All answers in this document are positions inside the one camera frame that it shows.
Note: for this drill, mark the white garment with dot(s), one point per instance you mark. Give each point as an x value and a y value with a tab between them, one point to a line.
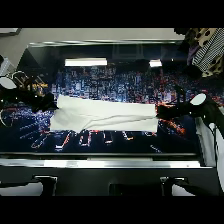
103	115

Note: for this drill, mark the brown clothes hanger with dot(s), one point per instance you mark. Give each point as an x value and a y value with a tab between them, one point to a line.
40	83

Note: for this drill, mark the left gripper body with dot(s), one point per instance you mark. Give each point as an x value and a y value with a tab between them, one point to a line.
45	101

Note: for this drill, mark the purple garment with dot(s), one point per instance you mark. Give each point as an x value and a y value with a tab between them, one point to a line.
192	53

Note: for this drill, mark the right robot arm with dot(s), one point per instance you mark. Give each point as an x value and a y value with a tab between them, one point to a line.
213	110

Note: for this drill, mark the dotted garment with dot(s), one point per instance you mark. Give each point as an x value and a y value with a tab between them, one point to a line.
200	34

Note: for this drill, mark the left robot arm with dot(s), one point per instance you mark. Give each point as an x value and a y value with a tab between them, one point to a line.
20	95

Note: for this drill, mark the silver frame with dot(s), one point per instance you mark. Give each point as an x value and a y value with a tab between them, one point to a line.
100	163

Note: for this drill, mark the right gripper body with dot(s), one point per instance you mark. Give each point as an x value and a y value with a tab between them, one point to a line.
168	112

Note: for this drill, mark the striped garment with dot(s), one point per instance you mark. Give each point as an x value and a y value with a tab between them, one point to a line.
208	50

